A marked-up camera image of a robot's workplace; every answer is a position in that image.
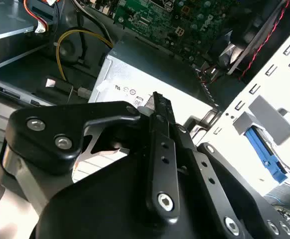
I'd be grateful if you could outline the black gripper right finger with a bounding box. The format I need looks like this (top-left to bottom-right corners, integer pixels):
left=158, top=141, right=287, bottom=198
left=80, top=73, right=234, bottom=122
left=175, top=123, right=290, bottom=239

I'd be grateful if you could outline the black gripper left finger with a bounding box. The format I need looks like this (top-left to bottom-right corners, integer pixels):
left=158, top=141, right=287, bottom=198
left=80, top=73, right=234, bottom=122
left=0, top=91, right=182, bottom=222

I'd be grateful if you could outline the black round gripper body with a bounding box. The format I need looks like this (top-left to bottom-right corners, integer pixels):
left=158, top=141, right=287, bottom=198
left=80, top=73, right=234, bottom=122
left=30, top=158, right=226, bottom=239

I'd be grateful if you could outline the hard disk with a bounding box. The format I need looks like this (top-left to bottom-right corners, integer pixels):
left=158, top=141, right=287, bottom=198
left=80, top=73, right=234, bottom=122
left=244, top=125, right=290, bottom=184

